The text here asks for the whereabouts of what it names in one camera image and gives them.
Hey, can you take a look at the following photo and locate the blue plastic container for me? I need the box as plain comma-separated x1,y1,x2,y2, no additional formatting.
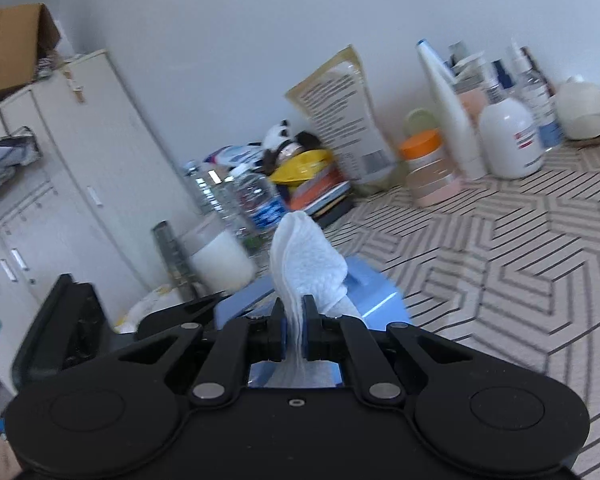
214,256,411,388

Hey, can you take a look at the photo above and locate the white cleaning wipe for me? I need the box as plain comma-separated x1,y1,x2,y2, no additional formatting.
266,211,360,388

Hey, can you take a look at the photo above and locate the white jar with clear lid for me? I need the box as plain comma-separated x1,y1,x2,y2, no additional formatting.
181,212,257,295

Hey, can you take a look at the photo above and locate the grey metal grater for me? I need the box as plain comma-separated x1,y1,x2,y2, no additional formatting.
151,221,198,301

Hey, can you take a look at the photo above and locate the white wooden cabinet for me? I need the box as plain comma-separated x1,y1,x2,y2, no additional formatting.
0,51,197,387

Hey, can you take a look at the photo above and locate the clear water bottle blue label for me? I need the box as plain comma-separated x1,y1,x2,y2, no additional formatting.
230,164,288,234

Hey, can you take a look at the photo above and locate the stack of flat boxes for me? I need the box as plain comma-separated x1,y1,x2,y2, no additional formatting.
288,165,354,229

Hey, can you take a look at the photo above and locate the clear empty plastic bottle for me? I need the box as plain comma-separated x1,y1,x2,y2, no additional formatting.
183,160,247,238

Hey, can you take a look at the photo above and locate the yellow snack bag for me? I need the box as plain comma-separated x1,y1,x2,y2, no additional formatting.
270,150,334,186

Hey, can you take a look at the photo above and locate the white blue tube package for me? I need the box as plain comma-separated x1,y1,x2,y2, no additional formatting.
204,144,263,168

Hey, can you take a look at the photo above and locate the orange lid plastic jar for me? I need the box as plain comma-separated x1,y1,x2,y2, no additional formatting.
399,129,456,195

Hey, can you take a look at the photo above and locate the panda plush toy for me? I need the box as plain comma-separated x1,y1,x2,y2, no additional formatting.
261,119,321,174

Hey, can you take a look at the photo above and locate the pink round cosmetic case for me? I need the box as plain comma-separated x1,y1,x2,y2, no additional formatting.
408,168,462,207

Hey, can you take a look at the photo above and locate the tall white lotion tube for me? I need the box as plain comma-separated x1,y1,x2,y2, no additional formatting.
416,39,488,181

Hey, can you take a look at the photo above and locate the green round lid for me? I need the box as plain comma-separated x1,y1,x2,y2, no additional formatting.
403,108,440,138

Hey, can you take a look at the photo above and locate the beige printed food pouch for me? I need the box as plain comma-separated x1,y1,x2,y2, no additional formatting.
286,46,400,195

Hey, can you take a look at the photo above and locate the white pump dispenser bottle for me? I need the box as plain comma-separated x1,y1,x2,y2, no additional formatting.
478,58,544,180

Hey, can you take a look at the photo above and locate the brown cardboard box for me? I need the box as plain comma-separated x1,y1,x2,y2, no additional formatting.
0,3,60,100

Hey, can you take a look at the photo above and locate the clear spray bottle blue label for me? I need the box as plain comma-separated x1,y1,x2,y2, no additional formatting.
509,39,564,151

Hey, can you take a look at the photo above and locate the black wire rack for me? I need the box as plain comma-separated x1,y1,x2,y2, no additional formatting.
0,127,42,188

